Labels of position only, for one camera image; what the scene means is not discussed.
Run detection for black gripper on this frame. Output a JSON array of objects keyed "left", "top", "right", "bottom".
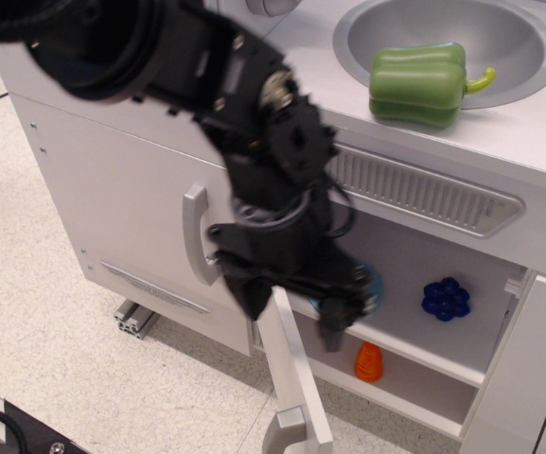
[{"left": 207, "top": 196, "right": 357, "bottom": 353}]

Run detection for white cabinet door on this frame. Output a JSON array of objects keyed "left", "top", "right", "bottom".
[
  {"left": 257, "top": 287, "right": 333, "bottom": 453},
  {"left": 460, "top": 274, "right": 546, "bottom": 453}
]

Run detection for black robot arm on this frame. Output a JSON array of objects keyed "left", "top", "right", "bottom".
[{"left": 0, "top": 1, "right": 374, "bottom": 352}]

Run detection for white toy kitchen cabinet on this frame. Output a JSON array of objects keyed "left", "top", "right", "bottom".
[{"left": 0, "top": 1, "right": 546, "bottom": 453}]

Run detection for light blue toy plate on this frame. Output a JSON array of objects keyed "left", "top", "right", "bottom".
[{"left": 307, "top": 259, "right": 384, "bottom": 320}]

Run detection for orange toy carrot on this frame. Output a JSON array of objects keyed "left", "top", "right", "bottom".
[{"left": 354, "top": 341, "right": 384, "bottom": 383}]

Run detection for blue toy grapes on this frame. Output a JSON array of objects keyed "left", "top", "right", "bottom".
[{"left": 421, "top": 276, "right": 470, "bottom": 322}]

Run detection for aluminium extrusion foot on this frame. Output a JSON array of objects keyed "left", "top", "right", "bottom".
[{"left": 114, "top": 299, "right": 159, "bottom": 340}]

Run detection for green toy bell pepper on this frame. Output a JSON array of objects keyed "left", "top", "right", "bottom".
[{"left": 369, "top": 43, "right": 497, "bottom": 129}]

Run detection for silver round sink basin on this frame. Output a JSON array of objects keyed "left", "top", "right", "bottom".
[{"left": 332, "top": 0, "right": 546, "bottom": 110}]

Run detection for grey cabinet door handle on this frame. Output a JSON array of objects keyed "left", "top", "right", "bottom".
[{"left": 261, "top": 406, "right": 307, "bottom": 454}]

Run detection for grey left door handle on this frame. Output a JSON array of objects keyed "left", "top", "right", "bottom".
[{"left": 182, "top": 183, "right": 220, "bottom": 287}]

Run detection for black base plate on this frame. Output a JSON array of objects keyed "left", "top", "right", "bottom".
[{"left": 0, "top": 400, "right": 87, "bottom": 454}]

